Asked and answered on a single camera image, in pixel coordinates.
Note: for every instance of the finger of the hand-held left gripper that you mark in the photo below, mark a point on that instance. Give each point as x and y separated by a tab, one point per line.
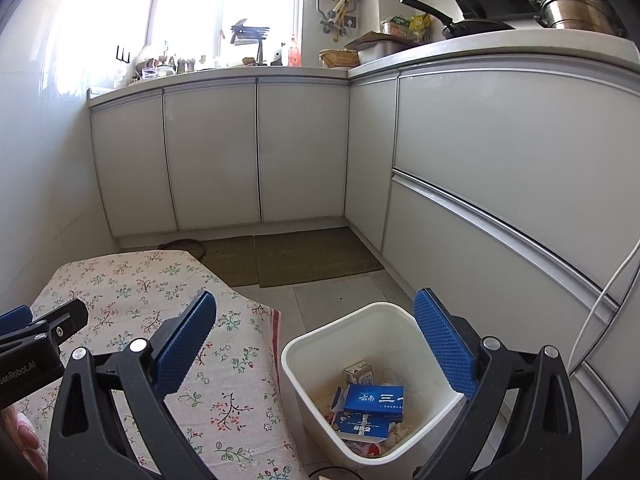
14	320
57	322

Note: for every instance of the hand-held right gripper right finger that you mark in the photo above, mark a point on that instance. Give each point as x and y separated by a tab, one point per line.
445	347

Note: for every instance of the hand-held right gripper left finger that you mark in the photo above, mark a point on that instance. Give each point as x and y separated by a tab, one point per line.
182	345

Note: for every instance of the blue carton box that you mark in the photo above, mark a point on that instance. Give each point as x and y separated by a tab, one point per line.
375	402
360	427

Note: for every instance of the small brown carton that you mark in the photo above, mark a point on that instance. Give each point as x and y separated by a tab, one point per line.
358	374

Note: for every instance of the white plastic bin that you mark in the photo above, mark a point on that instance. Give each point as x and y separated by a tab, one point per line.
350	330

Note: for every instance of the person's left hand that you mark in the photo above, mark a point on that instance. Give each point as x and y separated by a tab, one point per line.
25	432

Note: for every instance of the small brown floor mat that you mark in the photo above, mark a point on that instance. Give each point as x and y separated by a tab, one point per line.
230	260

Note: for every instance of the large brown floor mat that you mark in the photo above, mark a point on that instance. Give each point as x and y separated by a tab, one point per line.
315	255

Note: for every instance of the white cabinet under window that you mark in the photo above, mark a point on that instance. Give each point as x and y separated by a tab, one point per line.
215	150

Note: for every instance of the white cabinet under stove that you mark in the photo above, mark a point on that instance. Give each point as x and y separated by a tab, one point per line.
500	135

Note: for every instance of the row of small jars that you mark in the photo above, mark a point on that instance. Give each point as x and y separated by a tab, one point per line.
165	67

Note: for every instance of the steel tray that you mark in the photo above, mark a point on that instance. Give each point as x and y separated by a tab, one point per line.
382	53

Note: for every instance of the woven basket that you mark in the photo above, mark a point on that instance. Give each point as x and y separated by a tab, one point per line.
337	58

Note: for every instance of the red bottle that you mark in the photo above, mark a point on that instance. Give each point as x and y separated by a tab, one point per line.
294	52

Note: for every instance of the wooden cutting board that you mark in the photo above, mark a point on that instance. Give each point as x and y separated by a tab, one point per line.
372	40

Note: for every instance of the dark dish rack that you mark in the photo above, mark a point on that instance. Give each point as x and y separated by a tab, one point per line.
250	32

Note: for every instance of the yellow food bag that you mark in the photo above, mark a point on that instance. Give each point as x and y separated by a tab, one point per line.
421	27

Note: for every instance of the black frying pan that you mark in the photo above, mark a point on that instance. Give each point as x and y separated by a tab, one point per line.
475	27

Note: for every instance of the green food packet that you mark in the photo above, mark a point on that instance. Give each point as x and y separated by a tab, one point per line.
397	25

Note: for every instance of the kitchen window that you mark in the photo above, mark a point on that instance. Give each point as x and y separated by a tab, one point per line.
225	5

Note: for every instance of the metal water pipes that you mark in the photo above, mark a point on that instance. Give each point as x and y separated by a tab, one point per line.
330	15

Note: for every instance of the steel stock pot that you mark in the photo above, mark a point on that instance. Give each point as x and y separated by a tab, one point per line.
575	5

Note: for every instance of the black wall hook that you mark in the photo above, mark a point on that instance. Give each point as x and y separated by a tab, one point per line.
122	55

